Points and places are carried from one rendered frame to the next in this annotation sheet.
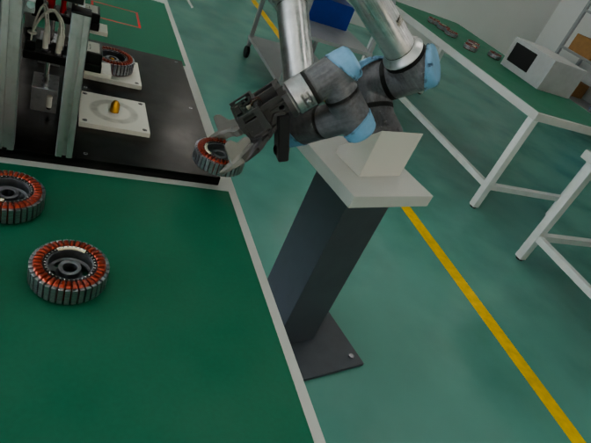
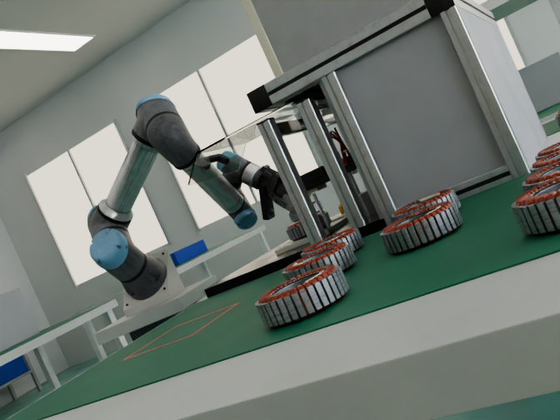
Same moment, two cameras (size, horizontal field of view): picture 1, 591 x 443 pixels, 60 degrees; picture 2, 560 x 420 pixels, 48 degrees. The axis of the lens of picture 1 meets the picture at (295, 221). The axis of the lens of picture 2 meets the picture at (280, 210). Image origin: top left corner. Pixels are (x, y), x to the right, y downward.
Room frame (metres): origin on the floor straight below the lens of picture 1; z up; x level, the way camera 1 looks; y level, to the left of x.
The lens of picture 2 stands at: (2.04, 1.92, 0.88)
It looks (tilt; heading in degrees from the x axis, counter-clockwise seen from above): 1 degrees down; 240
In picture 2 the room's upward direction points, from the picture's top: 24 degrees counter-clockwise
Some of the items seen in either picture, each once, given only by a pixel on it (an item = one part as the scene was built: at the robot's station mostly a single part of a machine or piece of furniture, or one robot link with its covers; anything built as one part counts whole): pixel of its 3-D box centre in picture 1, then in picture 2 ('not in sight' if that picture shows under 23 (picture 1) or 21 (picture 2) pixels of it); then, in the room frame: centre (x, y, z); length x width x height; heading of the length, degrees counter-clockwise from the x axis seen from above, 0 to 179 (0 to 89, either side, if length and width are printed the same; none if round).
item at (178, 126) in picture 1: (104, 95); (337, 227); (1.11, 0.56, 0.76); 0.64 x 0.47 x 0.02; 32
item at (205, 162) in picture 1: (219, 156); (306, 211); (0.96, 0.21, 0.82); 0.11 x 0.11 x 0.04
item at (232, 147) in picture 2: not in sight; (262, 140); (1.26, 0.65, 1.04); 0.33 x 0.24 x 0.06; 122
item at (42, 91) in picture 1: (45, 91); not in sight; (0.94, 0.61, 0.80); 0.08 x 0.05 x 0.06; 32
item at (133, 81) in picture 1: (110, 69); (312, 235); (1.22, 0.61, 0.78); 0.15 x 0.15 x 0.01; 32
